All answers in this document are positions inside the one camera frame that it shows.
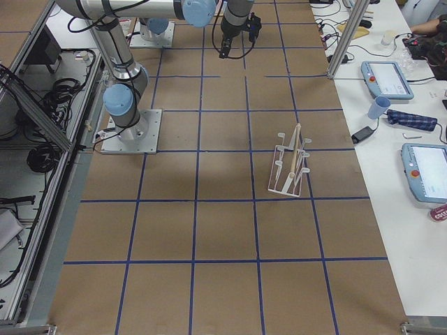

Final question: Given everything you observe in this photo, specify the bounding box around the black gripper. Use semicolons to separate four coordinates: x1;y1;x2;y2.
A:
219;19;244;59

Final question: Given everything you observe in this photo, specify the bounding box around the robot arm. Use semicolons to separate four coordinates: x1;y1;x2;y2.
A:
57;1;262;154

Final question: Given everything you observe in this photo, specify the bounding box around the blue cup on desk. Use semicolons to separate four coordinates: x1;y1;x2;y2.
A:
367;96;391;119

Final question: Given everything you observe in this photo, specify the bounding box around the teach pendant far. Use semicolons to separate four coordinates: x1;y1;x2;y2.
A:
360;61;414;101

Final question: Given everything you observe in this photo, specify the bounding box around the teach pendant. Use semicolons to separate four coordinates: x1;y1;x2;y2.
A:
360;61;414;101
401;143;446;204

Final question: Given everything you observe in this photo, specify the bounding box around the black power adapter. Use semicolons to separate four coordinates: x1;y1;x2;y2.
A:
351;126;376;144

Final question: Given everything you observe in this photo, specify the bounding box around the blue plaid folded umbrella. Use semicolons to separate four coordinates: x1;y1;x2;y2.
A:
386;110;438;132

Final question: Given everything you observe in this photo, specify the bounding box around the teach pendant near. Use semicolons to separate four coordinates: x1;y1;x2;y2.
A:
401;143;446;204

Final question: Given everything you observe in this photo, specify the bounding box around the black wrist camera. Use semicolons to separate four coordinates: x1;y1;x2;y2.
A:
247;13;262;44

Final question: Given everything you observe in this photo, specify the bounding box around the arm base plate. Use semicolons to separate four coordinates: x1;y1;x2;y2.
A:
129;19;175;49
101;110;162;154

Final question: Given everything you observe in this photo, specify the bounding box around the aluminium frame post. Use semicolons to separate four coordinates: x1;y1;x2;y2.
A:
327;0;369;79

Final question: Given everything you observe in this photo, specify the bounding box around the white wire cup rack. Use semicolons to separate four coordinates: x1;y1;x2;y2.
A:
268;123;312;198

